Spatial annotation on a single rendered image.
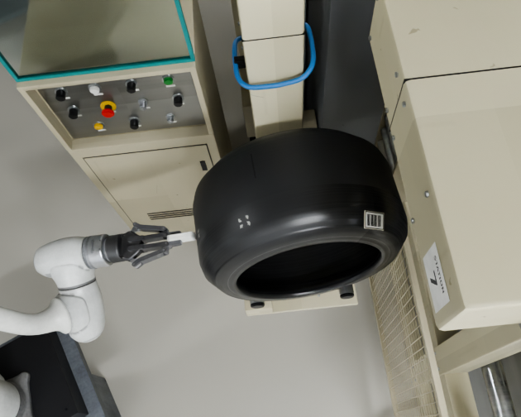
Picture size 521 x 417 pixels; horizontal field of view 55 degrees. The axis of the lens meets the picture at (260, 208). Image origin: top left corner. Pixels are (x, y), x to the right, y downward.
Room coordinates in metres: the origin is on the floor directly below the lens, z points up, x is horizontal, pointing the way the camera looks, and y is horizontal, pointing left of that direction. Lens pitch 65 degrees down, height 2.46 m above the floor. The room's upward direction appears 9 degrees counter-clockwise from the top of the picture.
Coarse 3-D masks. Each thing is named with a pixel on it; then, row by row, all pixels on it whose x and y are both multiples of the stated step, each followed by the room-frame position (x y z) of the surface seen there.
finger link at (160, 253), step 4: (164, 248) 0.49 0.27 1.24; (152, 252) 0.49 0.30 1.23; (156, 252) 0.49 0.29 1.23; (160, 252) 0.48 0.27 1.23; (164, 252) 0.48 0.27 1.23; (144, 256) 0.48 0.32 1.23; (148, 256) 0.48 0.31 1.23; (152, 256) 0.48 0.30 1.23; (156, 256) 0.48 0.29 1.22; (160, 256) 0.48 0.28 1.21; (136, 260) 0.48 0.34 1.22; (140, 260) 0.48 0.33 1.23; (144, 260) 0.47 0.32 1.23; (148, 260) 0.48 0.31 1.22; (152, 260) 0.48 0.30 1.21; (132, 264) 0.47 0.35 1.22; (136, 264) 0.47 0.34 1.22; (136, 268) 0.46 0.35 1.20
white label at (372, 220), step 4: (368, 212) 0.43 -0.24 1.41; (372, 212) 0.43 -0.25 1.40; (376, 212) 0.43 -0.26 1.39; (364, 216) 0.42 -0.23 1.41; (368, 216) 0.42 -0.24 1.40; (372, 216) 0.42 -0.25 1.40; (376, 216) 0.42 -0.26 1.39; (380, 216) 0.43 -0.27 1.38; (364, 220) 0.41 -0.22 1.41; (368, 220) 0.41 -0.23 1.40; (372, 220) 0.41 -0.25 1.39; (376, 220) 0.42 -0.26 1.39; (380, 220) 0.42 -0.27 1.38; (364, 224) 0.40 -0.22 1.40; (368, 224) 0.40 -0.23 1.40; (372, 224) 0.41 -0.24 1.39; (376, 224) 0.41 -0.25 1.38; (380, 224) 0.41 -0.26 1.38; (372, 228) 0.40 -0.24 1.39; (376, 228) 0.40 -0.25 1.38; (380, 228) 0.40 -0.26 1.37
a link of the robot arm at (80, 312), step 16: (80, 288) 0.45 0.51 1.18; (96, 288) 0.45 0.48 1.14; (64, 304) 0.40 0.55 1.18; (80, 304) 0.40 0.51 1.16; (96, 304) 0.41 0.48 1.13; (0, 320) 0.36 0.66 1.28; (16, 320) 0.36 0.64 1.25; (32, 320) 0.37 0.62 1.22; (48, 320) 0.37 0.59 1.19; (64, 320) 0.37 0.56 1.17; (80, 320) 0.37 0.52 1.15; (96, 320) 0.37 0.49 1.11; (80, 336) 0.33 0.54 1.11; (96, 336) 0.33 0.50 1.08
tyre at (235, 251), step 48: (288, 144) 0.62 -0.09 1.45; (336, 144) 0.61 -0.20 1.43; (240, 192) 0.53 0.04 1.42; (288, 192) 0.49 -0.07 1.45; (336, 192) 0.48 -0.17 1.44; (384, 192) 0.49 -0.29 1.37; (240, 240) 0.42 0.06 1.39; (288, 240) 0.40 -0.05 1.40; (336, 240) 0.39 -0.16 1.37; (384, 240) 0.40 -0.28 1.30; (240, 288) 0.39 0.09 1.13; (288, 288) 0.42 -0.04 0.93; (336, 288) 0.38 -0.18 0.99
